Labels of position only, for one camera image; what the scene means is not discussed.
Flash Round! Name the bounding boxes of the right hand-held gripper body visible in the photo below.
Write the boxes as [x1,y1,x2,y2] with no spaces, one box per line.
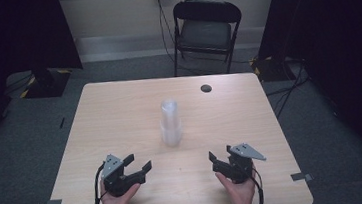
[226,140,269,185]

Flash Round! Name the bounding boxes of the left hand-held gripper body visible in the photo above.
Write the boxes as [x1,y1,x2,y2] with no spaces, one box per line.
[99,152,138,200]

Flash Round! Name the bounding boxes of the clear plastic bottle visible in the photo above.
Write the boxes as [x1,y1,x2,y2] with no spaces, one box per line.
[157,97,185,149]

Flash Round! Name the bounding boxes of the person's right hand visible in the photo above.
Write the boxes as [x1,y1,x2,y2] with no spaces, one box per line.
[215,169,259,204]

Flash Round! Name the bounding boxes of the round black table grommet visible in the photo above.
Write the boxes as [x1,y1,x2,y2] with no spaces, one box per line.
[199,83,213,94]

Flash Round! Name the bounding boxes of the black stand base yellow tape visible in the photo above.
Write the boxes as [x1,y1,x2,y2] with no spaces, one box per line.
[249,52,296,84]
[17,65,75,101]

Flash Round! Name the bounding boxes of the black folding chair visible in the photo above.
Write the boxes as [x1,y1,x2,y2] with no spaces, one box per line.
[167,0,248,79]

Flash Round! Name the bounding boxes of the black curtain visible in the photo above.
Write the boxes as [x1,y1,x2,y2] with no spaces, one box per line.
[253,0,362,195]
[0,0,91,158]

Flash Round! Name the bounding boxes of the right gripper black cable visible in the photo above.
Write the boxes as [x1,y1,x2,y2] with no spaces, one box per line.
[250,166,266,204]

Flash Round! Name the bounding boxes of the black floor cables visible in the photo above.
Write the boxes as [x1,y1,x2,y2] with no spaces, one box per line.
[263,58,315,120]

